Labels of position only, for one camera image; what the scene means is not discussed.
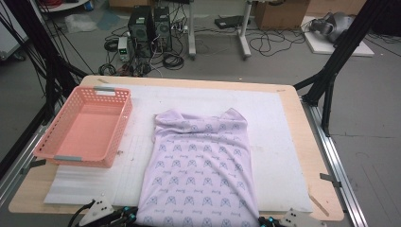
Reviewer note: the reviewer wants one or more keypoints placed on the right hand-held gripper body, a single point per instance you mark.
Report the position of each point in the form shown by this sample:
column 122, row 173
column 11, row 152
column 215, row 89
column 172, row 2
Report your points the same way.
column 296, row 219

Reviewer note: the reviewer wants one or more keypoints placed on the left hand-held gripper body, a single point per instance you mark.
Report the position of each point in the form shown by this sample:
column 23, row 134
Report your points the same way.
column 97, row 213

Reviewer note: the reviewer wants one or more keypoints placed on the lilac patterned cloth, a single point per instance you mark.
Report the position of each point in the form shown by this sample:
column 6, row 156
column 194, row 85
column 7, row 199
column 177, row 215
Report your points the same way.
column 198, row 170

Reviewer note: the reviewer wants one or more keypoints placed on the pink plastic basket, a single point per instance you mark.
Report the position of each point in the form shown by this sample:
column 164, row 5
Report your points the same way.
column 88, row 132

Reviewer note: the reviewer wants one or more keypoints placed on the white foam mat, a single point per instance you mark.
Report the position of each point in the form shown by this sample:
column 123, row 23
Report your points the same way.
column 205, row 97

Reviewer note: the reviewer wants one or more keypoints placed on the grey bench power supply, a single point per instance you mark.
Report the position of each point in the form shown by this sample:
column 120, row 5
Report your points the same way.
column 123, row 48

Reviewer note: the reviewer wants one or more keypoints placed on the white floor board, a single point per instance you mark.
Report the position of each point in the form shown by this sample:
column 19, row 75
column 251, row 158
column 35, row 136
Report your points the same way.
column 321, row 45

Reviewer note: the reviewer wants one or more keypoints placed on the large black computer tower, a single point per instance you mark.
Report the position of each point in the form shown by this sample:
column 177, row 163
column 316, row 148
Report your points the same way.
column 140, row 31

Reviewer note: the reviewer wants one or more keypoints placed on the small black computer tower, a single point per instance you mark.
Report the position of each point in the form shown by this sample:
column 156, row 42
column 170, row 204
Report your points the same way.
column 162, row 30

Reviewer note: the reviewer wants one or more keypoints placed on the white desk leg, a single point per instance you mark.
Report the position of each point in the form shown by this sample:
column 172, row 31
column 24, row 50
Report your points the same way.
column 191, row 31
column 243, row 31

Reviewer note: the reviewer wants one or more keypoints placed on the clear plastic bag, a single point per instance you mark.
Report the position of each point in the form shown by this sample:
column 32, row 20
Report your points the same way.
column 78, row 23

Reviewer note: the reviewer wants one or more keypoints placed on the grey robot head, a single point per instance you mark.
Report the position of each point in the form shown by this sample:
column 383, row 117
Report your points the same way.
column 334, row 25

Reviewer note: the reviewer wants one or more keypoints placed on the white cabinet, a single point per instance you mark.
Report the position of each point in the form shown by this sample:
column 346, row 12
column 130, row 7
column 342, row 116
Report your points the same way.
column 9, row 31

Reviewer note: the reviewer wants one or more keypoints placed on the flat black device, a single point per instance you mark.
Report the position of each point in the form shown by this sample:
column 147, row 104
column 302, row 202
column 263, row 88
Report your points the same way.
column 230, row 21

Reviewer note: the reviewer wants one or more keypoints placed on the large cardboard box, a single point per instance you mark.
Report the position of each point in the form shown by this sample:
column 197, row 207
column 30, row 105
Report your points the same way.
column 280, row 14

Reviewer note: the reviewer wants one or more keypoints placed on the white round table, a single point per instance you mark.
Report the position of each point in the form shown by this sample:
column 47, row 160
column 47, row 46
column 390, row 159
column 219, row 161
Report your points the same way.
column 69, row 5

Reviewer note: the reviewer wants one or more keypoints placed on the grey metal bracket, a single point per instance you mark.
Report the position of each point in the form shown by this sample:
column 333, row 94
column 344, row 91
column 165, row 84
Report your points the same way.
column 329, row 179
column 34, row 164

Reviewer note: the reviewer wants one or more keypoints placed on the aluminium rail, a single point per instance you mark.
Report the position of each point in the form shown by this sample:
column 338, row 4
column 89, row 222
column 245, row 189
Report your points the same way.
column 332, row 157
column 11, row 179

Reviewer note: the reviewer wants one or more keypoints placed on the black metal frame stand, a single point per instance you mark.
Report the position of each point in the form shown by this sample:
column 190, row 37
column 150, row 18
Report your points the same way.
column 343, row 47
column 34, row 34

